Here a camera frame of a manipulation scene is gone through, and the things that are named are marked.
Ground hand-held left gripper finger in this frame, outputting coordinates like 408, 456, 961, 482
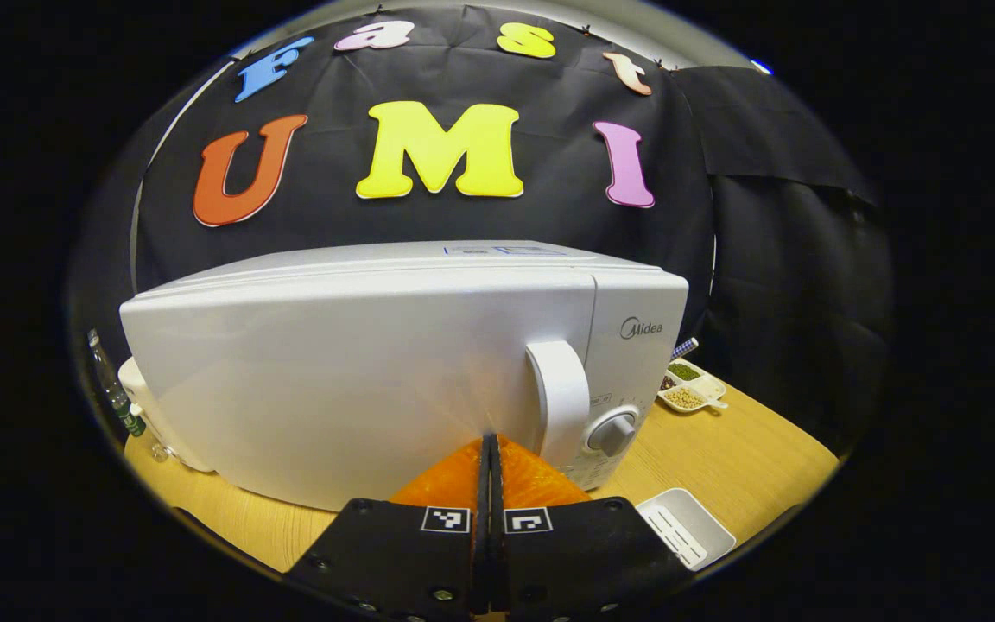
283, 435, 491, 621
491, 435, 693, 621

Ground white microwave oven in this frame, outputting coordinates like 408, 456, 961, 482
119, 240, 690, 512

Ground small white rectangular tray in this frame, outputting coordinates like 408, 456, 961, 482
636, 488, 737, 573

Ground white divided dish with beans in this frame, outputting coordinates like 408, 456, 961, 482
656, 359, 730, 415

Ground black backdrop cloth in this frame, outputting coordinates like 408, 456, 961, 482
74, 7, 894, 450

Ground white toaster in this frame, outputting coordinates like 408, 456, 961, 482
117, 357, 215, 473

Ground clear plastic water bottle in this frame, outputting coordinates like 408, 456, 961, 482
86, 328, 147, 438

